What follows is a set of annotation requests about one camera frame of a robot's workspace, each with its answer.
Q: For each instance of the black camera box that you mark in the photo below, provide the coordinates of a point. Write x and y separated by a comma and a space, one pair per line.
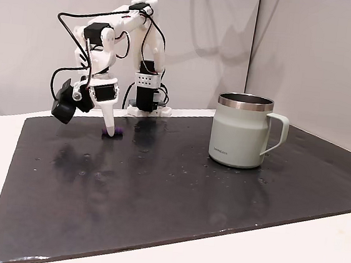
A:
62, 107

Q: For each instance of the pale green steel mug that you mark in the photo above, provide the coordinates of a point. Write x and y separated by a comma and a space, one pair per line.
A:
237, 138

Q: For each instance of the purple pen grip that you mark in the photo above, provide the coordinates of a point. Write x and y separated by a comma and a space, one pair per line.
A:
118, 130

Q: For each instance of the black table mat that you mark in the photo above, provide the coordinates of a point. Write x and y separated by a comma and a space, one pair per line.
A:
156, 198

